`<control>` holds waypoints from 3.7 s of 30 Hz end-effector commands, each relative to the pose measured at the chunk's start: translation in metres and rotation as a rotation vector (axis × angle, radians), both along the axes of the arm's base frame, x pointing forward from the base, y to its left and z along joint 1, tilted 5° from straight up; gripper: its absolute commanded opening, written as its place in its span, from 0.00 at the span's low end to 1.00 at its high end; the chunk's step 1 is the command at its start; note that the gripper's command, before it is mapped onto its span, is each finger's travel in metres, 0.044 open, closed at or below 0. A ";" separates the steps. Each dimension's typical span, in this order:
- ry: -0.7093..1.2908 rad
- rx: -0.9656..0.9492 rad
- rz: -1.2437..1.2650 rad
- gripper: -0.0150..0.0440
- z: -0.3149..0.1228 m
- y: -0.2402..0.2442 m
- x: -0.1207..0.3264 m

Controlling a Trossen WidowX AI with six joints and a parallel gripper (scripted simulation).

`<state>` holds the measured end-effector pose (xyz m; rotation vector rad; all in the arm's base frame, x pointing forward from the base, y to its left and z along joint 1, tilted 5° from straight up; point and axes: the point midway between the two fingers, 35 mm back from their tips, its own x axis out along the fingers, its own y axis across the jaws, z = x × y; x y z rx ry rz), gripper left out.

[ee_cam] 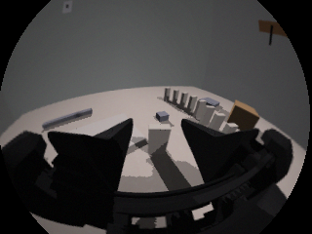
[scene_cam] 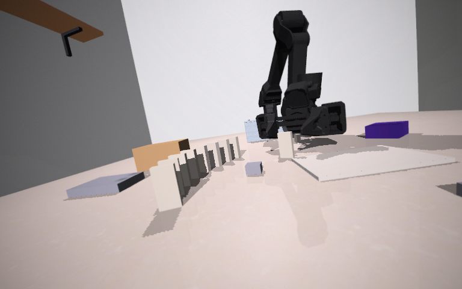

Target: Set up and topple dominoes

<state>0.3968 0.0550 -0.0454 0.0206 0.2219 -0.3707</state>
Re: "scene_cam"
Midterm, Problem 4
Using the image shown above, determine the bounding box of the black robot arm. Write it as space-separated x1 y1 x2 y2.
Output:
259 10 322 116

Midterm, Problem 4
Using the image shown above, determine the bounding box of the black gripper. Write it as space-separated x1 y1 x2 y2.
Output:
256 101 347 139

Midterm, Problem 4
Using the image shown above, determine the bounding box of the brown rectangular block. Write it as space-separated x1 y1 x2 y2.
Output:
132 138 190 172

